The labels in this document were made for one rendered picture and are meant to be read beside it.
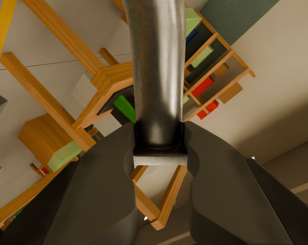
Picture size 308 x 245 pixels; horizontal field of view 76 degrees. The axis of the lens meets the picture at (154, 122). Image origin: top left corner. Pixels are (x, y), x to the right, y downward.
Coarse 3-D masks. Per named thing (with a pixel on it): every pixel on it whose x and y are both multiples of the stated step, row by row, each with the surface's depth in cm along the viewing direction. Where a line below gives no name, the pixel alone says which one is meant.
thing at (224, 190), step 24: (192, 144) 10; (216, 144) 10; (192, 168) 10; (216, 168) 8; (240, 168) 8; (192, 192) 7; (216, 192) 7; (240, 192) 7; (192, 216) 7; (216, 216) 6; (240, 216) 6; (264, 216) 6; (216, 240) 6; (240, 240) 6; (264, 240) 6; (288, 240) 6
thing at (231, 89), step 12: (192, 36) 538; (216, 36) 477; (204, 48) 496; (228, 48) 476; (192, 60) 517; (240, 60) 476; (216, 72) 513; (252, 72) 476; (204, 84) 533; (228, 84) 501; (192, 96) 551; (216, 96) 523; (228, 96) 523; (204, 108) 551
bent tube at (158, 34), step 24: (144, 0) 9; (168, 0) 9; (144, 24) 9; (168, 24) 9; (144, 48) 10; (168, 48) 10; (144, 72) 10; (168, 72) 10; (144, 96) 11; (168, 96) 11; (144, 120) 12; (168, 120) 11; (144, 144) 12; (168, 144) 12
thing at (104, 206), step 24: (96, 144) 10; (120, 144) 10; (96, 168) 8; (120, 168) 8; (72, 192) 7; (96, 192) 7; (120, 192) 7; (72, 216) 6; (96, 216) 6; (120, 216) 6; (48, 240) 6; (72, 240) 6; (96, 240) 6; (120, 240) 7
